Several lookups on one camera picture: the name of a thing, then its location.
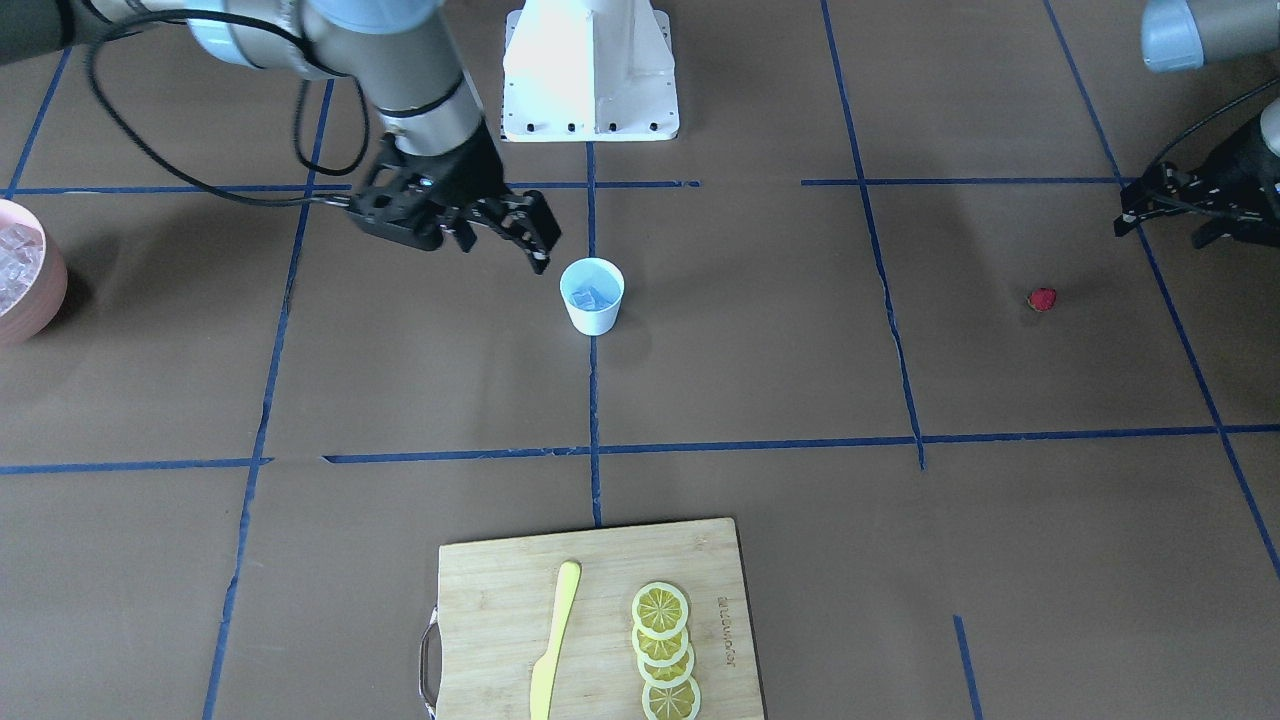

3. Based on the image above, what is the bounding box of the top lemon slice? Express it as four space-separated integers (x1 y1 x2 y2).
631 582 690 641

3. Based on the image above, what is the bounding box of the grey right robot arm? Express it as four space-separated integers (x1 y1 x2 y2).
3 1 561 274

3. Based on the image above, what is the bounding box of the bamboo cutting board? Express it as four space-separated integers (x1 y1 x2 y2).
419 518 767 719

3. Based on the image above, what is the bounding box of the clear ice cube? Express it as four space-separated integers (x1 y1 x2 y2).
589 286 620 313
570 287 600 313

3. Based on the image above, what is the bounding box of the bottom lemon slice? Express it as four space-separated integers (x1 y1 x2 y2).
641 676 701 720

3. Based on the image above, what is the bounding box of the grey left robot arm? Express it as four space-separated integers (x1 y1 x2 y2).
1112 1 1277 249

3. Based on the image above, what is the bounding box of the pink bowl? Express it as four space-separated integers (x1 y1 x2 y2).
1 200 68 347

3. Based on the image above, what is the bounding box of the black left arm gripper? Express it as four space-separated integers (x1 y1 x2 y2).
1114 115 1279 238

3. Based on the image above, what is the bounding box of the red strawberry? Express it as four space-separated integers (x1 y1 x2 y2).
1027 287 1059 313

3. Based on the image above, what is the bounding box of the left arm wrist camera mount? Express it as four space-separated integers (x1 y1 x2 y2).
1190 218 1279 250

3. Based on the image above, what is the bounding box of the lemon slice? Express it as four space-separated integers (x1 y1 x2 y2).
631 625 690 667
641 676 701 720
631 582 690 641
636 644 696 689

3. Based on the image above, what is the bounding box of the light blue paper cup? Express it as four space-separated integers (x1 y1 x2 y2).
559 258 626 337

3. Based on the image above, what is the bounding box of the pile of clear ice cubes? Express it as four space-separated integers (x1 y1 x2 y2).
1 223 45 314

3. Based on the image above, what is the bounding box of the yellow plastic knife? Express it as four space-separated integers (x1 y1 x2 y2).
527 560 582 719

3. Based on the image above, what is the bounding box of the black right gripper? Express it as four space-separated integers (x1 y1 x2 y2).
399 126 563 275

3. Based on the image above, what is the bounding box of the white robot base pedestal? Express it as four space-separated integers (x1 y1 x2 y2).
500 1 681 143

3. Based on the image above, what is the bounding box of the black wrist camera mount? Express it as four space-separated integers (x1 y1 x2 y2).
346 133 443 252

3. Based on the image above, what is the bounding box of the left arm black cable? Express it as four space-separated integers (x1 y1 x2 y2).
1140 78 1280 186

